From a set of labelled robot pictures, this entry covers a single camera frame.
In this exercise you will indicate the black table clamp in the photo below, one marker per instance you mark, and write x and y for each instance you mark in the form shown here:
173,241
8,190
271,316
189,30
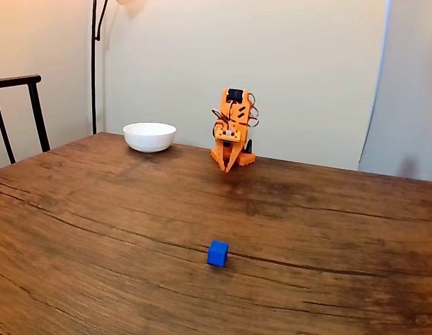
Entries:
250,146

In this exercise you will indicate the white bowl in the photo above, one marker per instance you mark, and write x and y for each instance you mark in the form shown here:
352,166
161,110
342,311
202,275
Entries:
149,137

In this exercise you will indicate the dark wooden chair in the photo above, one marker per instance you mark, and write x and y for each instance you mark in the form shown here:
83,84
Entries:
13,81

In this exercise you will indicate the gripper camera on orange plate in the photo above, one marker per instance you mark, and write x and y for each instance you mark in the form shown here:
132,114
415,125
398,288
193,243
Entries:
236,134

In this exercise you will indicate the blue cube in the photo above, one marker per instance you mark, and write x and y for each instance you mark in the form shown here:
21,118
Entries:
217,254

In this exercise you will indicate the black floor lamp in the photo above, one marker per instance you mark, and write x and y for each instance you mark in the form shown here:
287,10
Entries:
94,70

